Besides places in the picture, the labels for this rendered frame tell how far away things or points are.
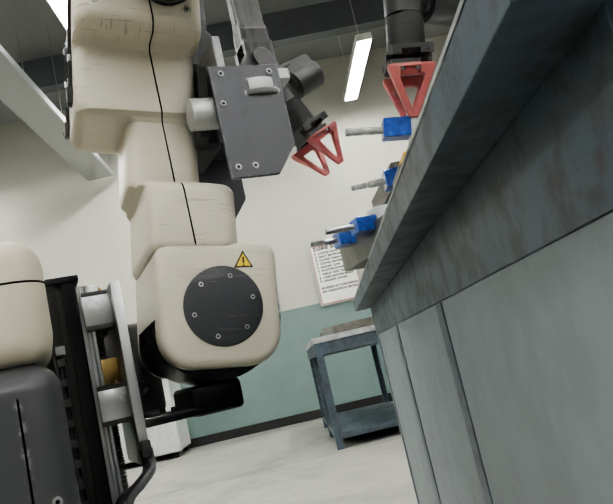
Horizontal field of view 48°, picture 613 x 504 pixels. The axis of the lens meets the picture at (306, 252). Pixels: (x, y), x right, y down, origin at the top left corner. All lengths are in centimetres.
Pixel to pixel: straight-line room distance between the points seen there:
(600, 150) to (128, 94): 72
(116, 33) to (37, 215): 797
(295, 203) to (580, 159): 805
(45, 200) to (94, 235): 74
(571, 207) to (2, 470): 52
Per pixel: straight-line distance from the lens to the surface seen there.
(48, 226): 885
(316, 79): 141
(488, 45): 37
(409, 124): 103
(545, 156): 46
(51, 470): 70
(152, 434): 750
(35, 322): 71
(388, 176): 112
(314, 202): 844
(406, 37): 105
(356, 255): 138
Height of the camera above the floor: 63
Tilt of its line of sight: 9 degrees up
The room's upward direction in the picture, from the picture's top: 13 degrees counter-clockwise
